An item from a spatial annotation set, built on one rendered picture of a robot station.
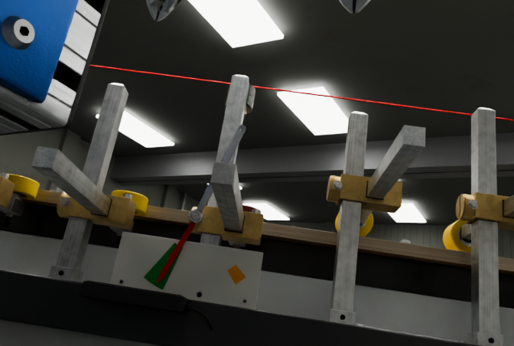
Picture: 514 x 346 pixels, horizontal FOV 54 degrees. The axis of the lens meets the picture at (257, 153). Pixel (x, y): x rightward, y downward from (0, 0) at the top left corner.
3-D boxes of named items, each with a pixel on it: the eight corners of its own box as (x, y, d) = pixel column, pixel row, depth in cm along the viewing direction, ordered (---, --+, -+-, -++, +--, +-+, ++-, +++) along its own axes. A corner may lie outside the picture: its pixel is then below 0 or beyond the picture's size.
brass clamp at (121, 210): (123, 223, 92) (130, 197, 94) (52, 212, 93) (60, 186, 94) (131, 230, 98) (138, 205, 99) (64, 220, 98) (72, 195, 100)
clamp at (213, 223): (259, 240, 91) (263, 213, 93) (186, 230, 92) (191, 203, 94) (259, 246, 96) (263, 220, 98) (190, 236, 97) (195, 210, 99)
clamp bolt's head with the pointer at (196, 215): (161, 285, 86) (205, 212, 91) (149, 279, 87) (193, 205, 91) (163, 287, 88) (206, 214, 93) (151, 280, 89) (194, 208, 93)
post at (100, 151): (57, 325, 87) (125, 82, 104) (38, 322, 87) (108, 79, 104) (65, 326, 90) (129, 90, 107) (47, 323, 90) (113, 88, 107)
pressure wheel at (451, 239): (474, 212, 113) (444, 226, 112) (494, 245, 111) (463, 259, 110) (464, 218, 119) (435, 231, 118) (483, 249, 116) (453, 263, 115)
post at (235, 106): (206, 314, 87) (249, 73, 104) (187, 311, 87) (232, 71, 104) (208, 315, 90) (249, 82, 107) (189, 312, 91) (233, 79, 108)
